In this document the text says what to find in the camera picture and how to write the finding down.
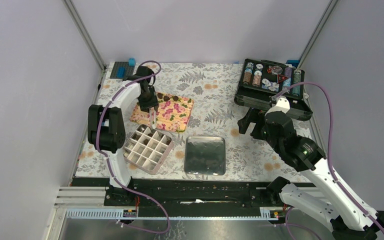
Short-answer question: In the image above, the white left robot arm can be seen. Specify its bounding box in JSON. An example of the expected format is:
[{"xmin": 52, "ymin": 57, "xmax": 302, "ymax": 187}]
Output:
[{"xmin": 87, "ymin": 62, "xmax": 160, "ymax": 206}]

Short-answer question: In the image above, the grey lego baseplate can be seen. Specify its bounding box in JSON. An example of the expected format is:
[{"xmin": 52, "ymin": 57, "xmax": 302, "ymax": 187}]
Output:
[{"xmin": 109, "ymin": 61, "xmax": 135, "ymax": 79}]

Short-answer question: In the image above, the blue block behind case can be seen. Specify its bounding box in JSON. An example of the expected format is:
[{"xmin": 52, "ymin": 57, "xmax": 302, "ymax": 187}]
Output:
[{"xmin": 286, "ymin": 59, "xmax": 300, "ymax": 68}]

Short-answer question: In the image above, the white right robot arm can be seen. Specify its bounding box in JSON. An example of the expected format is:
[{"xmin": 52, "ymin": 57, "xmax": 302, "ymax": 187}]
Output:
[{"xmin": 237, "ymin": 108, "xmax": 384, "ymax": 240}]

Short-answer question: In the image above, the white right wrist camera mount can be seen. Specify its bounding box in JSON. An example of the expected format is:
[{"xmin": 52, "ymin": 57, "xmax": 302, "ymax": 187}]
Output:
[{"xmin": 265, "ymin": 96, "xmax": 291, "ymax": 116}]

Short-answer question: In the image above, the pink divided chocolate box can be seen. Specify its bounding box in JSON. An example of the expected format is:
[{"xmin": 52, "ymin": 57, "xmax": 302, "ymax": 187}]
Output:
[{"xmin": 122, "ymin": 124, "xmax": 174, "ymax": 175}]

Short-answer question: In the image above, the blue lego brick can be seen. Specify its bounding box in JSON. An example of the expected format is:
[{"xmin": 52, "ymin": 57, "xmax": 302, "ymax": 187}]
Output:
[
  {"xmin": 128, "ymin": 58, "xmax": 136, "ymax": 67},
  {"xmin": 115, "ymin": 66, "xmax": 126, "ymax": 79}
]

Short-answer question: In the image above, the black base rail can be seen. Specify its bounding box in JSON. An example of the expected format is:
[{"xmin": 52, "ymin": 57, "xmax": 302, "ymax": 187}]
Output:
[{"xmin": 104, "ymin": 179, "xmax": 284, "ymax": 218}]

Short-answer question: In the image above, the silver metal tin lid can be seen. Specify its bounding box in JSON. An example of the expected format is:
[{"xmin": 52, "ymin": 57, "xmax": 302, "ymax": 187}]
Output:
[{"xmin": 184, "ymin": 136, "xmax": 226, "ymax": 176}]

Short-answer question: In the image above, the black poker chip case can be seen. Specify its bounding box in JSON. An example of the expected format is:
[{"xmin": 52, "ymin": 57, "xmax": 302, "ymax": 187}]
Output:
[{"xmin": 234, "ymin": 58, "xmax": 313, "ymax": 121}]

